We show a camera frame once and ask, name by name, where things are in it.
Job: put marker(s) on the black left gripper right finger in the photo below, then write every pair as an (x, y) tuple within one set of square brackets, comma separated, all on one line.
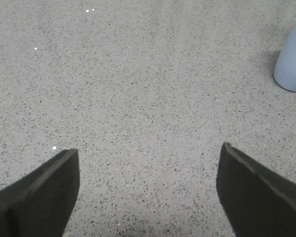
[(257, 201)]

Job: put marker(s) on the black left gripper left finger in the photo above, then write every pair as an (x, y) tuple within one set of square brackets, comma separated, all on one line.
[(41, 203)]

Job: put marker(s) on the blue plastic cup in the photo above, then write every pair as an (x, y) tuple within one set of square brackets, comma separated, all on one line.
[(285, 69)]

